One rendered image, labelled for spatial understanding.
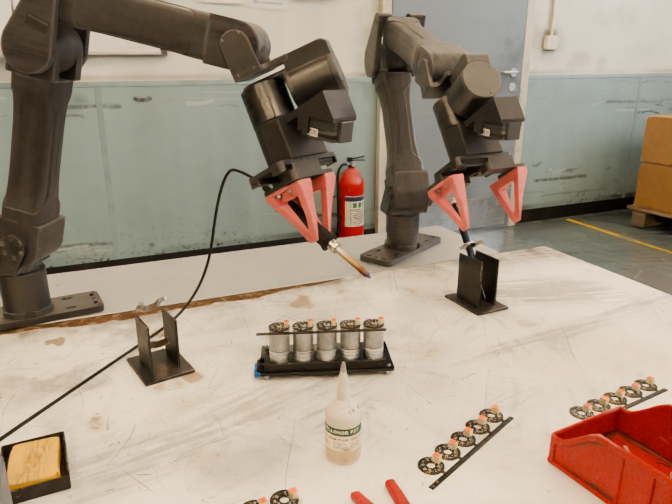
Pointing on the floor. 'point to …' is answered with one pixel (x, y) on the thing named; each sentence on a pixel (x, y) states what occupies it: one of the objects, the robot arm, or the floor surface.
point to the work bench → (60, 347)
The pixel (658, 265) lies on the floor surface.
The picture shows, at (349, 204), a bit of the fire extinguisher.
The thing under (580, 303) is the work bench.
